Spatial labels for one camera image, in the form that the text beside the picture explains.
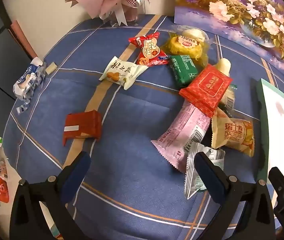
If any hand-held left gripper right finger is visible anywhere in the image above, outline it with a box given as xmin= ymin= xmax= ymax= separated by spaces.
xmin=194 ymin=152 xmax=276 ymax=240

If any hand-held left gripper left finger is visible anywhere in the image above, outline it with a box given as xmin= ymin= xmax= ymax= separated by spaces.
xmin=9 ymin=151 xmax=91 ymax=240

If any silver snack packet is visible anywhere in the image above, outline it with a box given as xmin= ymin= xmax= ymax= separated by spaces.
xmin=184 ymin=142 xmax=225 ymax=200

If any dark red snack packet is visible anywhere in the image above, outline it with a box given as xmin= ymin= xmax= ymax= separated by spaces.
xmin=63 ymin=110 xmax=103 ymax=147

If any pink snack packet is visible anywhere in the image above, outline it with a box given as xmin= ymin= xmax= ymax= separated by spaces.
xmin=151 ymin=102 xmax=211 ymax=174

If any cream swiss roll packet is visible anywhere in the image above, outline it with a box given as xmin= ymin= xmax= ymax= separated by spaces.
xmin=211 ymin=107 xmax=255 ymax=157

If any white tray with green rim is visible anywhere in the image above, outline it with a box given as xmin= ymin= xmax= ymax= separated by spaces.
xmin=255 ymin=79 xmax=284 ymax=180

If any clear rice cracker packet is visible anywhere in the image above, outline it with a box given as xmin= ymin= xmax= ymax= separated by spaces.
xmin=219 ymin=84 xmax=237 ymax=110

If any red square snack packet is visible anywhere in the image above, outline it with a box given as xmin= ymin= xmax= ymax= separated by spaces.
xmin=179 ymin=64 xmax=233 ymax=118

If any cream pastry packet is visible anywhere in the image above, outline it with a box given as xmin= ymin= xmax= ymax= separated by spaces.
xmin=99 ymin=56 xmax=149 ymax=90

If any green snack packet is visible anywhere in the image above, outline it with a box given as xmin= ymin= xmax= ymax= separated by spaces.
xmin=169 ymin=55 xmax=199 ymax=85

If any pale yellow jelly cup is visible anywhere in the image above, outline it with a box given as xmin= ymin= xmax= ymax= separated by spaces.
xmin=214 ymin=58 xmax=232 ymax=77

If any yellow cake packet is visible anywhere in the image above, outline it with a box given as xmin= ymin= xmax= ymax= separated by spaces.
xmin=162 ymin=34 xmax=210 ymax=67

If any red peanut print snack packet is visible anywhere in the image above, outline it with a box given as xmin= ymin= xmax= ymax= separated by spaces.
xmin=128 ymin=32 xmax=169 ymax=67

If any clear white bun packet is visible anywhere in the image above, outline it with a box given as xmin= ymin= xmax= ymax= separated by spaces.
xmin=174 ymin=25 xmax=210 ymax=44

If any blue plaid tablecloth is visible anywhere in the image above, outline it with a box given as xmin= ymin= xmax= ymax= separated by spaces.
xmin=2 ymin=14 xmax=284 ymax=240

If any small white candy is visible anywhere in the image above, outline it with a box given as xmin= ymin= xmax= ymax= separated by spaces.
xmin=45 ymin=62 xmax=58 ymax=75

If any flower vase painting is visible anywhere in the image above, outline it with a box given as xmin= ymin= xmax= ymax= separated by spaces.
xmin=174 ymin=0 xmax=284 ymax=74

